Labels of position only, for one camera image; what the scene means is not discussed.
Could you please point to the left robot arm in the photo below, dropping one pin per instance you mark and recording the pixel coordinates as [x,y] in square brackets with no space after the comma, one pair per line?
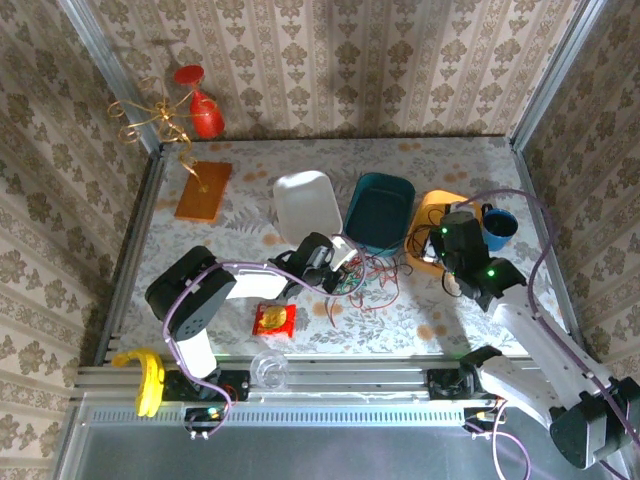
[192,305]

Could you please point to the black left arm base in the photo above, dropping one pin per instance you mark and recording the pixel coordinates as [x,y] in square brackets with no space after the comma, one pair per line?
[232,385]

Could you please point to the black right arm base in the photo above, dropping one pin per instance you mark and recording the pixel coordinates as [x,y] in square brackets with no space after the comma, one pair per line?
[445,385]

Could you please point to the blue cup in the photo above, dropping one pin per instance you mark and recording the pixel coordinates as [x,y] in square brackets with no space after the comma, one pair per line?
[497,230]

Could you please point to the orange plastic tray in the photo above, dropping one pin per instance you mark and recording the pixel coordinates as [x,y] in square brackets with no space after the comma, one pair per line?
[425,205]

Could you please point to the white plastic tray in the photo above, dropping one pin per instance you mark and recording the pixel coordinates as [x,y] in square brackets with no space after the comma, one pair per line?
[305,205]

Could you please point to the teal plastic tray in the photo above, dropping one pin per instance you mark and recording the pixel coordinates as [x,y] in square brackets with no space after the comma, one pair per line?
[378,215]

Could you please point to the red snack packet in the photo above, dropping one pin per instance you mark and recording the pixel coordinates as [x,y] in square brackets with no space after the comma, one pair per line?
[274,320]

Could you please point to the clear drinking glass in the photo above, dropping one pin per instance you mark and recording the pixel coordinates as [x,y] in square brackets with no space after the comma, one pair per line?
[270,370]

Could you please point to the orange wooden board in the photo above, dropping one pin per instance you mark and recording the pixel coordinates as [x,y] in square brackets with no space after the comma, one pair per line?
[204,190]

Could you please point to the grey metal sheet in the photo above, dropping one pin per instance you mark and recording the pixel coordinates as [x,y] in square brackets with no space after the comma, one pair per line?
[325,450]

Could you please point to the small circuit board with LED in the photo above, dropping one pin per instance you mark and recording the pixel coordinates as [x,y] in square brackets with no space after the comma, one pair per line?
[202,415]
[482,417]

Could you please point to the red wine glass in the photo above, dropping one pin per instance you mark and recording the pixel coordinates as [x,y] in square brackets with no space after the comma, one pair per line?
[205,117]

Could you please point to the yellow banana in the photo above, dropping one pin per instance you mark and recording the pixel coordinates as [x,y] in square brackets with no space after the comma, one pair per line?
[149,392]

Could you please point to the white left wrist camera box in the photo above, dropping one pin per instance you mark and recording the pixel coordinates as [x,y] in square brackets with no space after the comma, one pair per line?
[344,252]

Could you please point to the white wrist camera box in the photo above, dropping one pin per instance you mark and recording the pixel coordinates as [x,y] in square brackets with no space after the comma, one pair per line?
[344,252]
[451,208]

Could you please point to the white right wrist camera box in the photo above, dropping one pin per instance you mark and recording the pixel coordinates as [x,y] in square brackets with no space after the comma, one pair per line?
[451,208]

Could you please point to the aluminium table edge rail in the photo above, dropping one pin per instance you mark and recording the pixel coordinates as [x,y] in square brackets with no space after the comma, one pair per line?
[350,372]

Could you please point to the aluminium frame post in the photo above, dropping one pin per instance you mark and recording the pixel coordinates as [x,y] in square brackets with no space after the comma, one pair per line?
[555,75]
[107,65]

